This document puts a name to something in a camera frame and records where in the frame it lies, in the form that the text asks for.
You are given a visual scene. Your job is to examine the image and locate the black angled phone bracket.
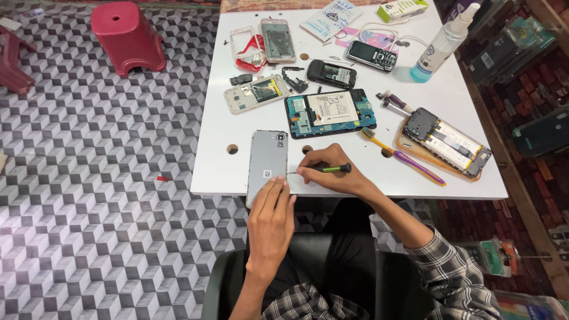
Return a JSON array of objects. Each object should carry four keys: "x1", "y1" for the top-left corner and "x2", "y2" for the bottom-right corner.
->
[{"x1": 281, "y1": 66, "x2": 309, "y2": 94}]

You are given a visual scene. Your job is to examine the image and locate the opened black phone with batteries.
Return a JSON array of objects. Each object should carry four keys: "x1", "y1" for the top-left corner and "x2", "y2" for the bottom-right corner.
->
[{"x1": 402, "y1": 107, "x2": 493, "y2": 179}]

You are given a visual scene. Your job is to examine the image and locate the green and black screwdriver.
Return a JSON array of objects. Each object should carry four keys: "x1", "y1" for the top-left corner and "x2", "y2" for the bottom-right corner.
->
[{"x1": 287, "y1": 163, "x2": 353, "y2": 175}]

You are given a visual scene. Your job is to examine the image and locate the white printed paper packet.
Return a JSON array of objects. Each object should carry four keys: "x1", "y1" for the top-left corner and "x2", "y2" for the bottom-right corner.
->
[{"x1": 299, "y1": 0, "x2": 365, "y2": 43}]

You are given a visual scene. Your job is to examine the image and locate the grey smartphone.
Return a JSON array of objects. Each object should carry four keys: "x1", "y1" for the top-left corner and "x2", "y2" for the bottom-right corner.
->
[{"x1": 246, "y1": 130, "x2": 290, "y2": 209}]

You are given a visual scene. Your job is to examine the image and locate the person's black trousers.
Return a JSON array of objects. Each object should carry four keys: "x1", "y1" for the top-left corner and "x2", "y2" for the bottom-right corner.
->
[{"x1": 261, "y1": 198, "x2": 379, "y2": 320}]

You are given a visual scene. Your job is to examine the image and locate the pink sticker sheet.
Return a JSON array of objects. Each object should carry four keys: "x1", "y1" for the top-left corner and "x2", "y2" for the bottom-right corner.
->
[{"x1": 334, "y1": 27, "x2": 397, "y2": 52}]

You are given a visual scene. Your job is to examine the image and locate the yellow and purple toothbrush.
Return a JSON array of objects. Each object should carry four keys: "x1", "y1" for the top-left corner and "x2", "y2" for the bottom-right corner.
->
[{"x1": 360, "y1": 127, "x2": 447, "y2": 187}]

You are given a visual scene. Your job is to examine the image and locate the white and green box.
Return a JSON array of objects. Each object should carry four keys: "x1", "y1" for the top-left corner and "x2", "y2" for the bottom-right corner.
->
[{"x1": 376, "y1": 0, "x2": 429, "y2": 24}]

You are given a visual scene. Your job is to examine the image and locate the person's right hand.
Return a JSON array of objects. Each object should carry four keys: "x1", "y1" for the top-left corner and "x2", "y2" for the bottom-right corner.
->
[{"x1": 296, "y1": 143, "x2": 374, "y2": 199}]

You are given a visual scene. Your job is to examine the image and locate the clear spray bottle blue liquid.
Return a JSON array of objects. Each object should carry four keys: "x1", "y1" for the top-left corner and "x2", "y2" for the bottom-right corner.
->
[{"x1": 409, "y1": 3, "x2": 481, "y2": 84}]

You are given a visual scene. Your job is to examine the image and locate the white cable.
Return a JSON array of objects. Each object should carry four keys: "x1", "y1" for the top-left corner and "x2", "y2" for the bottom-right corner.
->
[{"x1": 355, "y1": 20, "x2": 428, "y2": 53}]

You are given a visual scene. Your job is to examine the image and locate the colourful clear packet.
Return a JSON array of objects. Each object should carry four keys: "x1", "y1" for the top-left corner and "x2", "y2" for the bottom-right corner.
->
[{"x1": 493, "y1": 290, "x2": 569, "y2": 320}]

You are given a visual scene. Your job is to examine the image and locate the opened tablet with blue board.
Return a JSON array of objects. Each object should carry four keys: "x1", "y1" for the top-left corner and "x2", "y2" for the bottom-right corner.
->
[{"x1": 284, "y1": 88, "x2": 378, "y2": 140}]

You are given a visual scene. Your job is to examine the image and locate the dark red plastic stool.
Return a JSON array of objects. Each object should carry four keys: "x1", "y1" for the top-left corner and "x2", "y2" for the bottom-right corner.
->
[{"x1": 0, "y1": 24, "x2": 37, "y2": 95}]

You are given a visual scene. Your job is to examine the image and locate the person's left hand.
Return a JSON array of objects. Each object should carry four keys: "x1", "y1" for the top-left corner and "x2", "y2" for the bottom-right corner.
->
[{"x1": 247, "y1": 175, "x2": 298, "y2": 271}]

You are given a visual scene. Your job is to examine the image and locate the purple handled tool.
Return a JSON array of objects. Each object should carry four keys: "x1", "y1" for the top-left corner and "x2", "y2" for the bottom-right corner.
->
[{"x1": 383, "y1": 90, "x2": 415, "y2": 114}]

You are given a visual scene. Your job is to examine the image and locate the white phone frame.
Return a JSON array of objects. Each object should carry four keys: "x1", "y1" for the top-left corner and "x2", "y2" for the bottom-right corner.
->
[{"x1": 229, "y1": 26, "x2": 259, "y2": 61}]

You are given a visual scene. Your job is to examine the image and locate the wooden board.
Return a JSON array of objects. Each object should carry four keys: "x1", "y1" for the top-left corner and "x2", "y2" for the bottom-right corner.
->
[{"x1": 395, "y1": 119, "x2": 483, "y2": 183}]

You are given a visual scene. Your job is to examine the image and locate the red phone frame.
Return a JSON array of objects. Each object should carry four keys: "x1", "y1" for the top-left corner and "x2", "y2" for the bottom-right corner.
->
[{"x1": 235, "y1": 34, "x2": 268, "y2": 73}]

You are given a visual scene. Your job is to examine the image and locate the black chair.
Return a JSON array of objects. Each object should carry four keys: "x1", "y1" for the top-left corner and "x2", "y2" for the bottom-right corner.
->
[{"x1": 202, "y1": 231, "x2": 437, "y2": 320}]

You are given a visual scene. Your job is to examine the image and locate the black opened feature phone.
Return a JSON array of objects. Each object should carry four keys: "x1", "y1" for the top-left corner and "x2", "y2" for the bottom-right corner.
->
[{"x1": 306, "y1": 59, "x2": 358, "y2": 90}]

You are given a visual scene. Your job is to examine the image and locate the thin metal tool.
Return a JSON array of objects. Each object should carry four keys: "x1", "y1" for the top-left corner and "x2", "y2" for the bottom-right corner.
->
[{"x1": 375, "y1": 93, "x2": 412, "y2": 117}]

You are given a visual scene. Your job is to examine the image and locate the rose gold opened phone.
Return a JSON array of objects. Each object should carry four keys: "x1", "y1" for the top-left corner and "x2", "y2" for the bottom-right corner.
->
[{"x1": 260, "y1": 18, "x2": 298, "y2": 65}]

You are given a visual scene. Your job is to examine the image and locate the green and orange packet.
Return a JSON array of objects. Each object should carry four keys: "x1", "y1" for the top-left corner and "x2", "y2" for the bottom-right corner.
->
[{"x1": 461, "y1": 239, "x2": 522, "y2": 279}]

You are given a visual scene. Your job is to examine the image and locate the gold opened phone with battery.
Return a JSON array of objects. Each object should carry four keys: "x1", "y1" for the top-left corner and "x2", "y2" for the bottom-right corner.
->
[{"x1": 223, "y1": 74, "x2": 292, "y2": 115}]

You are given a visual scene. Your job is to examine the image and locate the black keypad phone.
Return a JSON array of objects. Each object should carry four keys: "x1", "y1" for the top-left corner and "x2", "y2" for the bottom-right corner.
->
[{"x1": 345, "y1": 39, "x2": 399, "y2": 73}]

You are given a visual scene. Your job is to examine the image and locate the rack of phone accessories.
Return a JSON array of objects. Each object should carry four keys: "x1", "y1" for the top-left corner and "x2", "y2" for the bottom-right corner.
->
[{"x1": 438, "y1": 0, "x2": 569, "y2": 158}]

